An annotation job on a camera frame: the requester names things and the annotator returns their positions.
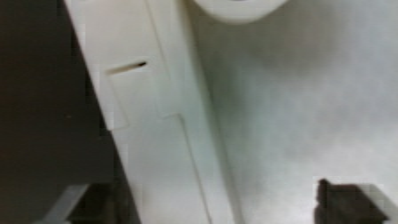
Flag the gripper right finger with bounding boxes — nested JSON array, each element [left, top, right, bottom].
[[315, 179, 398, 224]]

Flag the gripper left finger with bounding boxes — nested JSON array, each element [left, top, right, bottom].
[[34, 183, 116, 224]]

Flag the white desk top tray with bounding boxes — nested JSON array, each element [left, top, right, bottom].
[[65, 0, 398, 224]]

